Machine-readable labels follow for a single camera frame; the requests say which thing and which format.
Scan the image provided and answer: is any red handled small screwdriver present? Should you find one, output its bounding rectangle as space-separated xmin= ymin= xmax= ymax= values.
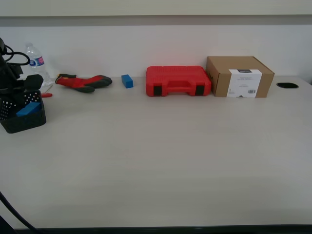
xmin=40 ymin=85 xmax=54 ymax=98

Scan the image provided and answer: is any blue rectangular block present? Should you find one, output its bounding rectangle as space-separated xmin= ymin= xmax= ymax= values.
xmin=121 ymin=74 xmax=134 ymax=89
xmin=16 ymin=101 xmax=41 ymax=117

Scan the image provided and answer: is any black perforated plastic basket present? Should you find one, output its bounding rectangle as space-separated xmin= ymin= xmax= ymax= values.
xmin=0 ymin=89 xmax=47 ymax=134

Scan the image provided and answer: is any black hanging cable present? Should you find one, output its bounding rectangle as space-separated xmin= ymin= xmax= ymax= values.
xmin=0 ymin=191 xmax=38 ymax=231

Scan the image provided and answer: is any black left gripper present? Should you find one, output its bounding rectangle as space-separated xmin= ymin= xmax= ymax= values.
xmin=1 ymin=74 xmax=44 ymax=109

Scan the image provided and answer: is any red and black work glove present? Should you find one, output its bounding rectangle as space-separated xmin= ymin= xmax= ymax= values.
xmin=55 ymin=74 xmax=113 ymax=94

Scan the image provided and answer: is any clear plastic water bottle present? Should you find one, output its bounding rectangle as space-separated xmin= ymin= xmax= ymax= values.
xmin=25 ymin=42 xmax=53 ymax=89

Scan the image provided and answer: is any black desk cable grommet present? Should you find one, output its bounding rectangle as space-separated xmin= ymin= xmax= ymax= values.
xmin=276 ymin=82 xmax=299 ymax=89

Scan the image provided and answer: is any brown cardboard box white label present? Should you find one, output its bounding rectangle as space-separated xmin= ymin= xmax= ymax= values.
xmin=206 ymin=56 xmax=275 ymax=99

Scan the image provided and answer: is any red plastic tool case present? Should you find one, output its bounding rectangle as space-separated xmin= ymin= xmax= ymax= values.
xmin=145 ymin=65 xmax=212 ymax=98

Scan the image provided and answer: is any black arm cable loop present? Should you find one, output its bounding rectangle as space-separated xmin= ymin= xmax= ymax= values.
xmin=2 ymin=44 xmax=31 ymax=67

